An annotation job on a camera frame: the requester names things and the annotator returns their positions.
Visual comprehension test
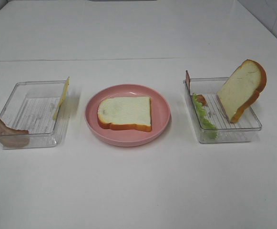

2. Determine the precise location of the white bread slice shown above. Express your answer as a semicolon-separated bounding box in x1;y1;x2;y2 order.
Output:
97;96;152;132

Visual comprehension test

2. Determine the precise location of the dark brown bacon strip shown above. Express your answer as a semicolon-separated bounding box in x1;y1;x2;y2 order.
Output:
185;70;207;106

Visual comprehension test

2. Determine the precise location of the green lettuce leaf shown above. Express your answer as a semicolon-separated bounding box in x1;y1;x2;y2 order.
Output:
193;100;217;139

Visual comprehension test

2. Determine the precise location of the pale pink bacon strip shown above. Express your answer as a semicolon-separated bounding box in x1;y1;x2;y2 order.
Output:
0;119;30;148

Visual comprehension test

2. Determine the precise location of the pink round plate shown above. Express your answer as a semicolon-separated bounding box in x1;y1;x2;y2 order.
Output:
85;84;171;147

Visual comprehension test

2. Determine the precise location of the yellow cheese slice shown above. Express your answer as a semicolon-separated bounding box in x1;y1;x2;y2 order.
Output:
52;77;70;120

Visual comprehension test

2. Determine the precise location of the upright bread slice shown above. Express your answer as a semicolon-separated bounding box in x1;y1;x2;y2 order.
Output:
217;59;267;123

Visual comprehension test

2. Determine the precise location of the clear right plastic tray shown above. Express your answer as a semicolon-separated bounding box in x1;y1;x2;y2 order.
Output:
183;77;262;144

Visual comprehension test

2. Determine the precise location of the clear plastic tray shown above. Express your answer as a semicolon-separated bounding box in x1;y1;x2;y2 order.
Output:
183;77;262;144
0;80;69;149

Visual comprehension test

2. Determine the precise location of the clear left plastic tray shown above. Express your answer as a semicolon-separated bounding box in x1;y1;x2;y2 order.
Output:
0;80;69;149

